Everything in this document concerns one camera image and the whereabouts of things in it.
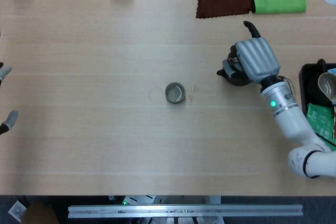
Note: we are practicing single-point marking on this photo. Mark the silver and black left robot hand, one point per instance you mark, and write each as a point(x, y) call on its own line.
point(11, 119)

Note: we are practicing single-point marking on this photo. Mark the silver and black right robot hand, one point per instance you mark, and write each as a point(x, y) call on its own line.
point(258, 58)

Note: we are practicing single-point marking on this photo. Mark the dark ceramic tea cup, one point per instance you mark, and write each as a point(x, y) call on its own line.
point(170, 100)

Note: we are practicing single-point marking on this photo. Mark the black plastic tray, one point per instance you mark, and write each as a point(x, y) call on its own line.
point(305, 82)

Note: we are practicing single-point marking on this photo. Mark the dark pitcher with beige inside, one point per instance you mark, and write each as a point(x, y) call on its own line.
point(313, 87)

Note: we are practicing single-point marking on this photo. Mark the light blue wipes packet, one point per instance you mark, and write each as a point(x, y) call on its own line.
point(333, 70)

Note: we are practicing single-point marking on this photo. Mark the small green tea packet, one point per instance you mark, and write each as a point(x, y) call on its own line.
point(320, 119)

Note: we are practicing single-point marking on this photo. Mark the white floor socket box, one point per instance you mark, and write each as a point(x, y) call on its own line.
point(17, 210)

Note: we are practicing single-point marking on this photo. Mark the brown rounded seat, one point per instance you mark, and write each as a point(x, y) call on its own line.
point(39, 214)

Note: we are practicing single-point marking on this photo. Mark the aluminium profile rail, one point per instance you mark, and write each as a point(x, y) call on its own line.
point(183, 211)

